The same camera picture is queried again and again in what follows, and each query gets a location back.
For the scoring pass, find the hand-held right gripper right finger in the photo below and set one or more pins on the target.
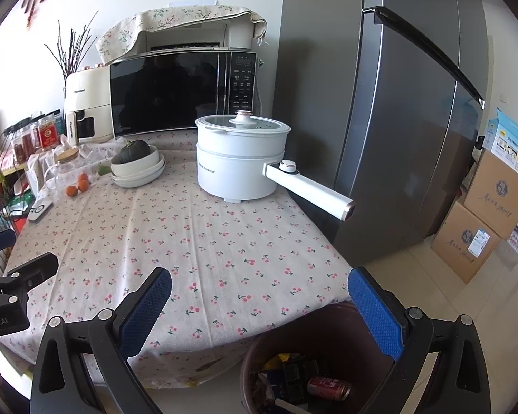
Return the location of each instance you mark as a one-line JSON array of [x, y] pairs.
[[377, 315]]

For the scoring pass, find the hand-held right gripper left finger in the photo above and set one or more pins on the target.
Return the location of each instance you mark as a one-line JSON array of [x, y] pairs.
[[146, 306]]

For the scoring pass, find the red soda can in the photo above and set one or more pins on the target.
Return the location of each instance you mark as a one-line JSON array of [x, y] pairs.
[[328, 388]]

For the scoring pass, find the black plastic tray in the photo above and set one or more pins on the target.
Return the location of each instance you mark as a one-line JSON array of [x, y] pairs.
[[300, 375]]

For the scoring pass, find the yellow packet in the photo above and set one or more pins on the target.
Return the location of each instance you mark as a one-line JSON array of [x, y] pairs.
[[278, 360]]

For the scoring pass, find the brown trash bin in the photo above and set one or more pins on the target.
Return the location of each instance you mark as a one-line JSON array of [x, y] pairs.
[[263, 345]]

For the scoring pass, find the white flat device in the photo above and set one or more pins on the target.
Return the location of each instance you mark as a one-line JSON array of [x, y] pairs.
[[41, 210]]

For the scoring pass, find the small orange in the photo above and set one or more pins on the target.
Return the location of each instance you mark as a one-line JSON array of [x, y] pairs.
[[71, 191], [85, 186], [83, 177]]

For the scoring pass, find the cherry print tablecloth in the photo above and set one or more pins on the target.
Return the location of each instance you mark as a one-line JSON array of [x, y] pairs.
[[220, 250]]

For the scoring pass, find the red label glass jar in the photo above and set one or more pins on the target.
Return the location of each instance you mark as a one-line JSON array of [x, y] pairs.
[[47, 136], [18, 146], [31, 140]]

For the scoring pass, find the glass jar with wooden lid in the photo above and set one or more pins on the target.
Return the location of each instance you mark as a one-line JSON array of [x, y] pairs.
[[62, 168]]

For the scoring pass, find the cardboard box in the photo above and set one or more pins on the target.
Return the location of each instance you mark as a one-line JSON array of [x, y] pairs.
[[496, 194], [457, 246]]

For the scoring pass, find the cream plate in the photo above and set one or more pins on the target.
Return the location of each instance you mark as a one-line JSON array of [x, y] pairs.
[[134, 183], [157, 170]]

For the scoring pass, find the dark green pumpkin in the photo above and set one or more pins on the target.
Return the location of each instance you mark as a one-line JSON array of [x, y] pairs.
[[134, 152]]

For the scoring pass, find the white electric pot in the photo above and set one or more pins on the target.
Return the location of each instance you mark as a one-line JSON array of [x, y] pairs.
[[233, 172]]

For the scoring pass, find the cream air fryer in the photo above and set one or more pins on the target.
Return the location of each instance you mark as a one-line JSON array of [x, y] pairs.
[[88, 95]]

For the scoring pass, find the dried branches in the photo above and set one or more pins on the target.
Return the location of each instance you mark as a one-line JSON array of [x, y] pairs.
[[69, 47]]

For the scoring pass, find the glass pot lid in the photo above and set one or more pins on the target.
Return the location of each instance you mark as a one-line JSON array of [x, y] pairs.
[[244, 117]]

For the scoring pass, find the black microwave oven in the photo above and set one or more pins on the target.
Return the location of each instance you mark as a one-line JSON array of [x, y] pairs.
[[168, 90]]

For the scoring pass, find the blue and white box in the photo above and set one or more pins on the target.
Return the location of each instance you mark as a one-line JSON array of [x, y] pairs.
[[511, 142]]

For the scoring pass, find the grey refrigerator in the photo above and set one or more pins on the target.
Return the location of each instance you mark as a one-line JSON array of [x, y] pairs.
[[349, 95]]

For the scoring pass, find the floral cover cloth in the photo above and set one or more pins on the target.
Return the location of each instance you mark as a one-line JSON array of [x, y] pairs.
[[177, 15]]

